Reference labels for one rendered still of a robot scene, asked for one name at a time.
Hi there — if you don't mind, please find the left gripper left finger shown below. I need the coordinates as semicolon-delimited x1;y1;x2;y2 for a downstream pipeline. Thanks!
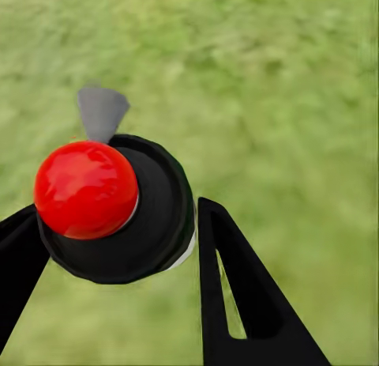
0;204;51;354

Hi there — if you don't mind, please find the pesticide atomizer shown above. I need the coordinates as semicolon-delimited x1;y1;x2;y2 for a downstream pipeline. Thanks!
33;85;198;285

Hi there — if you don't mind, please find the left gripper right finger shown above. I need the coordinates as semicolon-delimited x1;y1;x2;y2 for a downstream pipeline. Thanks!
197;197;331;366

